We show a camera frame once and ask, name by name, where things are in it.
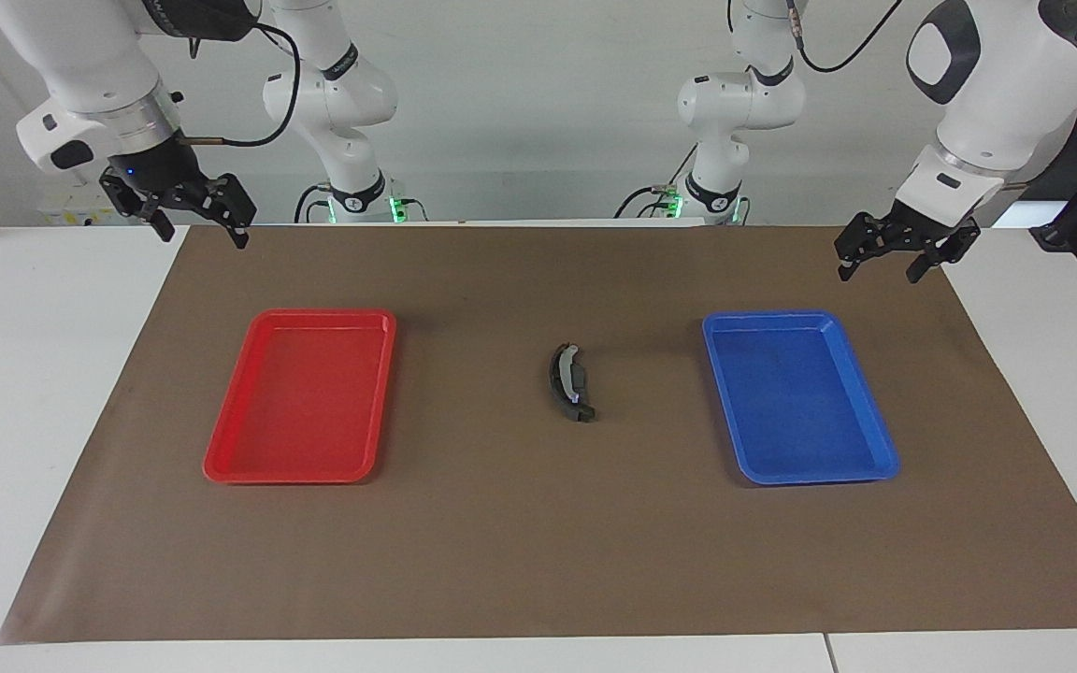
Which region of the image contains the white wall socket box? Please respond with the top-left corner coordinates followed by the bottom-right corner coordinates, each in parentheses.
top-left (38, 192), bottom-right (115, 228)

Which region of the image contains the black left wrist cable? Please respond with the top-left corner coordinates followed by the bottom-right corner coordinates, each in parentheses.
top-left (1004, 96), bottom-right (1077, 193)

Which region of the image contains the brown paper table mat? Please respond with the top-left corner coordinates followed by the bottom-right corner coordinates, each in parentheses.
top-left (0, 224), bottom-right (1077, 646)

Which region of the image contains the red plastic tray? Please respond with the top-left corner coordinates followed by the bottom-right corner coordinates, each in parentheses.
top-left (202, 308), bottom-right (398, 485)

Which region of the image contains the black left base cable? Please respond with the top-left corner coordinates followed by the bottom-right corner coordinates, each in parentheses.
top-left (614, 140), bottom-right (700, 222)

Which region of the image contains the long curved dark brake pad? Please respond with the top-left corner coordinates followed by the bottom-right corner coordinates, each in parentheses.
top-left (548, 342), bottom-right (597, 425)

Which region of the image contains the black base cable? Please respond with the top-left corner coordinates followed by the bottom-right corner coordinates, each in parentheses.
top-left (614, 140), bottom-right (700, 222)
top-left (293, 182), bottom-right (332, 224)

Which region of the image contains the blue plastic tray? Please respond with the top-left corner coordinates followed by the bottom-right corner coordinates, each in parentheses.
top-left (701, 310), bottom-right (901, 486)

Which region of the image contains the black right base cable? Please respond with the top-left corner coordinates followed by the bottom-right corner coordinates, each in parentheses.
top-left (293, 182), bottom-right (332, 224)

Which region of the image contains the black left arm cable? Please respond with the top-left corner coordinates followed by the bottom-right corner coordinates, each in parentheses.
top-left (784, 0), bottom-right (904, 79)

